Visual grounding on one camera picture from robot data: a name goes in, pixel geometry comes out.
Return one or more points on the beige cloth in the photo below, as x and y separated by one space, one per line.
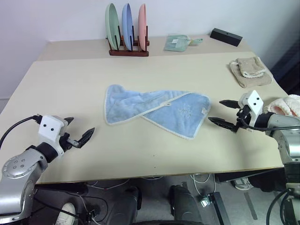
253 75

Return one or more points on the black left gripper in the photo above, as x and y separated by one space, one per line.
68 141

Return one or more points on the dark wooden plate rack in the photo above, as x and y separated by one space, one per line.
129 53

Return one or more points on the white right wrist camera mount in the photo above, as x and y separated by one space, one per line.
255 103

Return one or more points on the black metal table leg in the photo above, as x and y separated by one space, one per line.
219 208

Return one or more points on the green plate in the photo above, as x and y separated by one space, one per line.
111 25

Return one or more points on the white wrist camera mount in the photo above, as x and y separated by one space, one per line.
50 129
255 103

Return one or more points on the black rectangular box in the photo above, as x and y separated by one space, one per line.
226 37

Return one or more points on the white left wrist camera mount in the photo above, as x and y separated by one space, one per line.
50 129

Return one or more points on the pink white cloth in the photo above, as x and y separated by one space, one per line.
284 104

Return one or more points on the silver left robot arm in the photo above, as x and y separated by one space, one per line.
21 171

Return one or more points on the dark rounded shape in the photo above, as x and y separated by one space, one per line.
124 206
184 204

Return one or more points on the pink plate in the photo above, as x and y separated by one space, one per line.
142 25

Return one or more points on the blue plate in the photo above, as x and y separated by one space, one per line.
127 25

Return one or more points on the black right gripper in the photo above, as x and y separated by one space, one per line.
245 117

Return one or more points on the small metal connector block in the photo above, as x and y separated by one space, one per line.
204 202

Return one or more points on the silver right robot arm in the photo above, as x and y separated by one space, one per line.
287 138

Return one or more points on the white sneaker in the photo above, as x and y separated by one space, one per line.
242 184
66 214

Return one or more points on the light blue towel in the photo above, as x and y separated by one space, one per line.
168 114

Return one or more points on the green cloth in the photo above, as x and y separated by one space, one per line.
175 43

